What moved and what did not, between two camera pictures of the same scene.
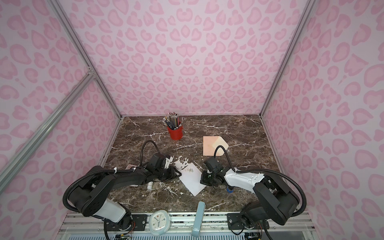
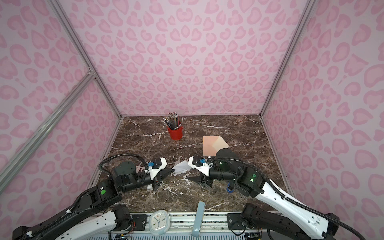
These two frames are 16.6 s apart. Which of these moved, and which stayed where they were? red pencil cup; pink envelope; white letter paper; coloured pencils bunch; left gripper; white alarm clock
Moved: left gripper; white letter paper
Stayed: pink envelope; white alarm clock; red pencil cup; coloured pencils bunch
